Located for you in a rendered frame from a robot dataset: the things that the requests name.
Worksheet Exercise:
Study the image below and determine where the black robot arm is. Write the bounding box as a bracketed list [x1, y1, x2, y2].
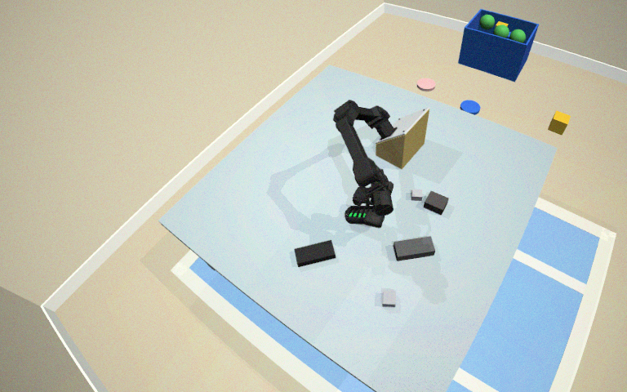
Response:
[333, 100, 398, 216]

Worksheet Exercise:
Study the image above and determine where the dark grey switch panel with green rocker switches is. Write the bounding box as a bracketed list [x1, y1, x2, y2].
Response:
[345, 206, 375, 225]

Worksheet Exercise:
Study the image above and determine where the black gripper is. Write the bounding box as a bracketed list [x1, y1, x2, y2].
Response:
[364, 181, 394, 229]

